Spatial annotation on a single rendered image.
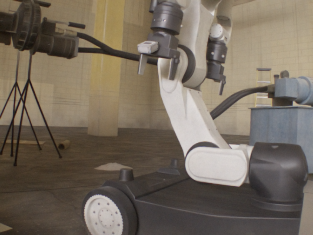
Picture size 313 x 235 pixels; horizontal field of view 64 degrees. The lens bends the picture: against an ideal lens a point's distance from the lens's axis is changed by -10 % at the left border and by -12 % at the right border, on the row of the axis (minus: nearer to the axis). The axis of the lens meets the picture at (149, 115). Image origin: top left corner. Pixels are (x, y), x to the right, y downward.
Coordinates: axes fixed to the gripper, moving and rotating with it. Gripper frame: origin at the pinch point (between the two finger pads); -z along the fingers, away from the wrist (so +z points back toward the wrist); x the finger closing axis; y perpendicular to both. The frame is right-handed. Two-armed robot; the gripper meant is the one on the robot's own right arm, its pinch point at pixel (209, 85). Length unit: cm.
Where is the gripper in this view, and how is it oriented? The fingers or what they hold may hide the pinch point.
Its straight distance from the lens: 121.7
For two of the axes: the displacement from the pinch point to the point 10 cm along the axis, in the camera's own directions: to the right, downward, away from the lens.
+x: -8.2, -2.3, 5.3
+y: -5.4, -0.3, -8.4
